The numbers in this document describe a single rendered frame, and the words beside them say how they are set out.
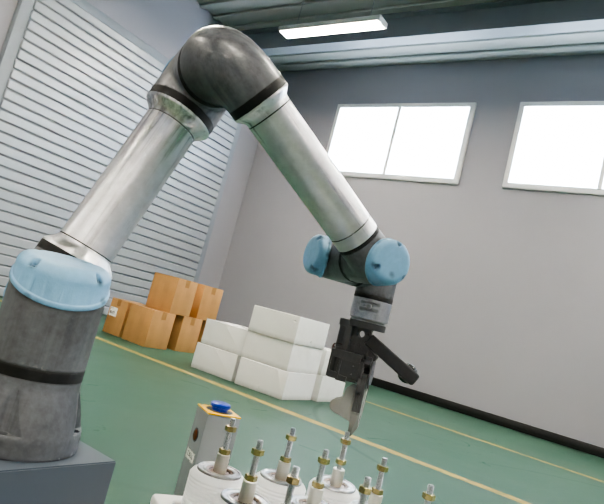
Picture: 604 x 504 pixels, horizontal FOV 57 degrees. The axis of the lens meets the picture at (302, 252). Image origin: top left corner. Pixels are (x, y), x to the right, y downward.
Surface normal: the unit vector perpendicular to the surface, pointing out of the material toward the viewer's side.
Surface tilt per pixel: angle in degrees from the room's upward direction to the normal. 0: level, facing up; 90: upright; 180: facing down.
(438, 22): 90
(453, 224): 90
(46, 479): 90
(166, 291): 90
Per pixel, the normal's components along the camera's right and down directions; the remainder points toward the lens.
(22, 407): 0.46, -0.29
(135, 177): 0.43, 0.00
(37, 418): 0.67, -0.22
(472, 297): -0.54, -0.24
